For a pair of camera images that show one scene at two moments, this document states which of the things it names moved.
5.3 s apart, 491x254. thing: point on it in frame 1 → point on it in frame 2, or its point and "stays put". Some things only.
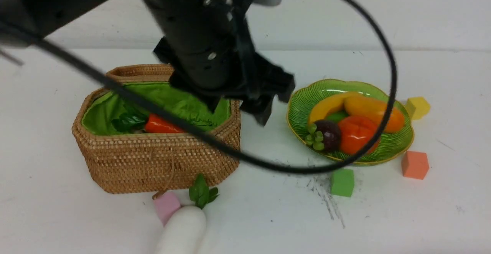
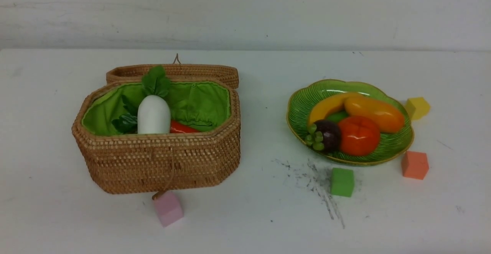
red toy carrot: (155, 123) → (126, 123)
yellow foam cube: (417, 107) stays put
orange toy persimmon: (355, 132) stays put
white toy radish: (185, 232) → (154, 115)
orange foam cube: (414, 164) stays put
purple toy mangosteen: (323, 134) stays put
